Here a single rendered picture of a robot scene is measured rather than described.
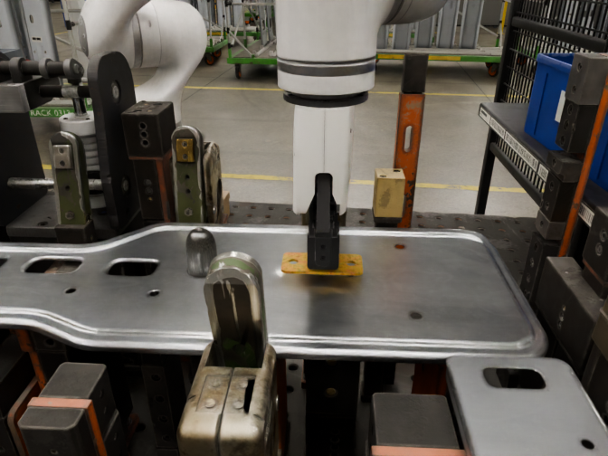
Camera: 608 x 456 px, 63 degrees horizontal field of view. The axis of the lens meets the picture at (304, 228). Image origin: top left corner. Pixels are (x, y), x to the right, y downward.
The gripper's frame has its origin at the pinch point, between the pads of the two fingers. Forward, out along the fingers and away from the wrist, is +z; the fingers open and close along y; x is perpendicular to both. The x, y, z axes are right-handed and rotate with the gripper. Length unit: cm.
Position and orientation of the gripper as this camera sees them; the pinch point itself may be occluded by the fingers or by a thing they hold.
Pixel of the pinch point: (323, 244)
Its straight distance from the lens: 51.3
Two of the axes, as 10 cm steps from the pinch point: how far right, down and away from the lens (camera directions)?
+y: -0.5, 4.6, -8.9
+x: 10.0, 0.2, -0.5
